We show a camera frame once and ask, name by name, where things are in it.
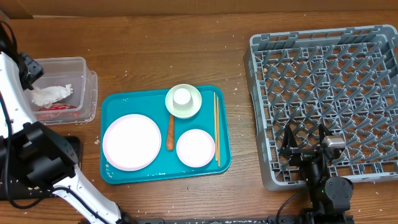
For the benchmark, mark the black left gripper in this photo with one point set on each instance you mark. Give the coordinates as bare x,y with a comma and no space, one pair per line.
33,68

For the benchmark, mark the orange carrot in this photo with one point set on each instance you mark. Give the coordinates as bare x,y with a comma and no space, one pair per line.
170,141

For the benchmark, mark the teal plastic tray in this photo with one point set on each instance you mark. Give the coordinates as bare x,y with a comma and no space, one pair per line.
166,165

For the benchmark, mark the small white cup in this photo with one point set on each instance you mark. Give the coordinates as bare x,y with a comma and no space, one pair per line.
182,97

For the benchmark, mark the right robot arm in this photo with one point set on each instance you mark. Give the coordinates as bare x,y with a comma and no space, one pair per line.
329,196

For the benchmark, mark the white tissue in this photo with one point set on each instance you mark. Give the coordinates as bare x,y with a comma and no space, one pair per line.
46,97

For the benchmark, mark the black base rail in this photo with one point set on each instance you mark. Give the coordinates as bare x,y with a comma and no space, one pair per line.
217,221

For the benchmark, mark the wooden chopstick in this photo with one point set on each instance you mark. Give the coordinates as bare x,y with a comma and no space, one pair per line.
218,132
215,126

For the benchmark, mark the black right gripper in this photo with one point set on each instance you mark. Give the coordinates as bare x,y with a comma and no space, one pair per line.
289,147

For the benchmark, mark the small white plate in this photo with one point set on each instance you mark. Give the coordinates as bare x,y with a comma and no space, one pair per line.
195,148

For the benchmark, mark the large white plate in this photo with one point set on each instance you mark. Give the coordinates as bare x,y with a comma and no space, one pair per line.
131,142

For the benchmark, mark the left wooden chopstick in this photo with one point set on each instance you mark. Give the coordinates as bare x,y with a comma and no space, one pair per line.
215,126

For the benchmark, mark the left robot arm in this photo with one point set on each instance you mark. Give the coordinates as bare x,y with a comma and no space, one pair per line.
35,154

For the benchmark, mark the grey dishwasher rack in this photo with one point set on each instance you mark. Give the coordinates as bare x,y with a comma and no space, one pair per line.
345,79

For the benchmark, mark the clear plastic bin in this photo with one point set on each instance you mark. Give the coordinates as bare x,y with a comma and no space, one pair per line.
68,70

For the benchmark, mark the right wooden chopstick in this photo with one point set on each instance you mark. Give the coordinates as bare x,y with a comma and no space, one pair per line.
218,132

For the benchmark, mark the red foil snack wrapper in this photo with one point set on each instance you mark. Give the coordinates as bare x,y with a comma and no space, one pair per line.
57,110

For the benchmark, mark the white saucer bowl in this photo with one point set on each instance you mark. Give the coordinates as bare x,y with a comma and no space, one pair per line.
184,112

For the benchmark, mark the black waste bin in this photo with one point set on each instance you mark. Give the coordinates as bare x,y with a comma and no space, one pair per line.
21,191

